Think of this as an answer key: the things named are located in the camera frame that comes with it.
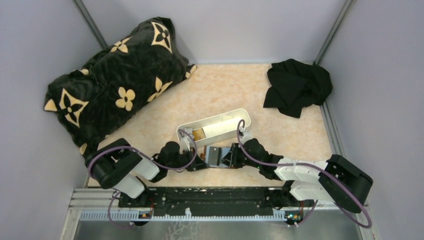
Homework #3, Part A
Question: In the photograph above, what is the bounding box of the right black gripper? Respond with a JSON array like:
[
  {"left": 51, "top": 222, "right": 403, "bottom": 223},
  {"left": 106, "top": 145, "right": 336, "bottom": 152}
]
[{"left": 220, "top": 142, "right": 262, "bottom": 169}]

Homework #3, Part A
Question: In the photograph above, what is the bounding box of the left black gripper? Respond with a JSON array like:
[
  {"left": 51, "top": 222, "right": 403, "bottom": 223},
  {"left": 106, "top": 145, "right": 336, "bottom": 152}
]
[{"left": 166, "top": 146, "right": 210, "bottom": 172}]

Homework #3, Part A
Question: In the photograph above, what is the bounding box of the brown leather card holder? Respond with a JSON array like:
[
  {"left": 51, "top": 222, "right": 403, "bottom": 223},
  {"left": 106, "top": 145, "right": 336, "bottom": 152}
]
[{"left": 205, "top": 145, "right": 231, "bottom": 168}]

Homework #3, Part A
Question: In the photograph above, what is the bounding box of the white oblong plastic tray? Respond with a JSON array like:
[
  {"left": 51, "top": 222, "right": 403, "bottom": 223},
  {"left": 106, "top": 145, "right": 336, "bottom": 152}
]
[{"left": 177, "top": 108, "right": 252, "bottom": 148}]

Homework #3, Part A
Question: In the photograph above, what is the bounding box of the black cloth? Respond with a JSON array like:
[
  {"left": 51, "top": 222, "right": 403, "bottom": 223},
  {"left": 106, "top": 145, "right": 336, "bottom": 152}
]
[{"left": 263, "top": 58, "right": 333, "bottom": 119}]

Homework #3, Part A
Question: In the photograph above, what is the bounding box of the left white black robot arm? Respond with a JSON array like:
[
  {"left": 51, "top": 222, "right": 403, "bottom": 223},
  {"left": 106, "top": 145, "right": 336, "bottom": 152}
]
[{"left": 84, "top": 129, "right": 210, "bottom": 207}]

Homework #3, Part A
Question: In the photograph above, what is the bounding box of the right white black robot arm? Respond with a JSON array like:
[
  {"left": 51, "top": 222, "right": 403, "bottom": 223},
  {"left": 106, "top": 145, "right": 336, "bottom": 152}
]
[{"left": 220, "top": 137, "right": 374, "bottom": 213}]

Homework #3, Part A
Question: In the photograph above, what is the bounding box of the grey VIP card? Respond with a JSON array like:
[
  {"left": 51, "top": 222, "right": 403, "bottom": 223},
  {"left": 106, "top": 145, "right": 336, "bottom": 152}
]
[{"left": 208, "top": 146, "right": 221, "bottom": 166}]

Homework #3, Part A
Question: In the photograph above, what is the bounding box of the black floral plush pillow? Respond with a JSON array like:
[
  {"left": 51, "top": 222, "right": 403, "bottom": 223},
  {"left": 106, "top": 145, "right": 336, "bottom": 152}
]
[{"left": 44, "top": 17, "right": 197, "bottom": 156}]

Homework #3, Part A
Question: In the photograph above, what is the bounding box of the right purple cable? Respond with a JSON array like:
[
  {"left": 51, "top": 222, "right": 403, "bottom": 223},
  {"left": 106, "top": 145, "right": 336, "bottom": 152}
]
[{"left": 236, "top": 119, "right": 373, "bottom": 229}]

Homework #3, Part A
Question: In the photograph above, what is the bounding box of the purple cable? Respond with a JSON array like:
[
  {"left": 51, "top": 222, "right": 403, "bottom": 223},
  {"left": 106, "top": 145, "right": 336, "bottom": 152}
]
[
  {"left": 236, "top": 119, "right": 373, "bottom": 229},
  {"left": 87, "top": 129, "right": 199, "bottom": 230}
]

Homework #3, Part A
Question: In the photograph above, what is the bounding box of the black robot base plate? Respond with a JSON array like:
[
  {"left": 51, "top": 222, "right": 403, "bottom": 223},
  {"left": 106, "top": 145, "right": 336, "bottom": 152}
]
[{"left": 118, "top": 187, "right": 314, "bottom": 217}]

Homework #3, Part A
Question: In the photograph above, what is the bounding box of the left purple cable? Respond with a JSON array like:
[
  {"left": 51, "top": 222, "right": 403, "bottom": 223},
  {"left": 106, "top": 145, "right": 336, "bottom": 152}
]
[{"left": 87, "top": 129, "right": 199, "bottom": 230}]

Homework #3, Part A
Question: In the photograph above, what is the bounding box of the white slotted cable duct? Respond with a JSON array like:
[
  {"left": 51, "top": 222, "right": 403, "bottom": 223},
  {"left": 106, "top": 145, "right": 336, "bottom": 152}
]
[{"left": 79, "top": 208, "right": 287, "bottom": 222}]

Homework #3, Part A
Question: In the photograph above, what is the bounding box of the aluminium frame rail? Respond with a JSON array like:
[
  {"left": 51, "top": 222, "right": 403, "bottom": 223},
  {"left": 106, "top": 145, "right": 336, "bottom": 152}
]
[{"left": 67, "top": 62, "right": 369, "bottom": 212}]

